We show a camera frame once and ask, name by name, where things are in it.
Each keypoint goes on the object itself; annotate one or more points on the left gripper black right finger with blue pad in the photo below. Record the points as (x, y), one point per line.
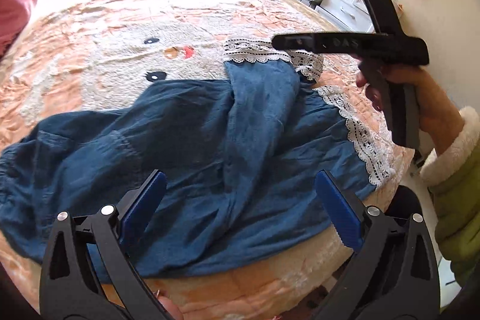
(393, 271)

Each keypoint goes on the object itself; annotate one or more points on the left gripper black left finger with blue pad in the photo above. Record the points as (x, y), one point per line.
(70, 288)

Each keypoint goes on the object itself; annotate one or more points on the blue denim pants lace hem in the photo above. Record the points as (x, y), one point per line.
(240, 155)

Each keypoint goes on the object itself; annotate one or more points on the person's right hand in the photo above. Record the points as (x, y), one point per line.
(438, 116)

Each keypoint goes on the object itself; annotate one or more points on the person's left hand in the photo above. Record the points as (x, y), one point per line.
(172, 309)

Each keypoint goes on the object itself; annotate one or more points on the white drawer cabinet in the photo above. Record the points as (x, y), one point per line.
(348, 15)

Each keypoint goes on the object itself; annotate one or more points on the orange white bedspread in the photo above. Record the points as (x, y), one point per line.
(101, 55)

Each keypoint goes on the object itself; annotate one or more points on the pink blanket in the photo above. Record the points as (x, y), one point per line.
(15, 15)

